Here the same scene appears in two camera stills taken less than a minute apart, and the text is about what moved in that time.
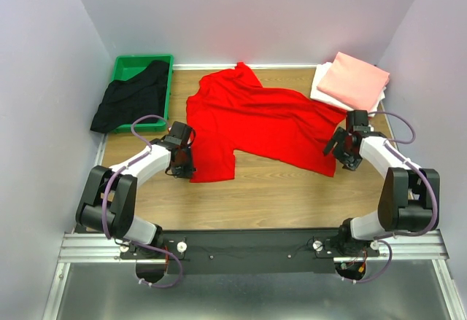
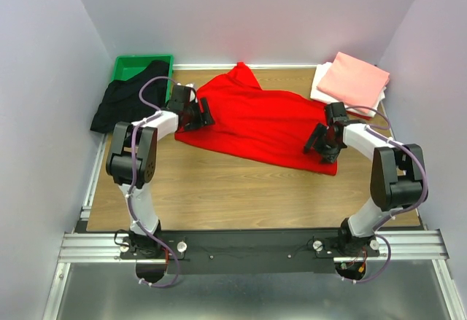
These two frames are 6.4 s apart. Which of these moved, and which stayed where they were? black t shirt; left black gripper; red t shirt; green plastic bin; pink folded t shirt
Moved: red t shirt; left black gripper
Stayed: black t shirt; pink folded t shirt; green plastic bin
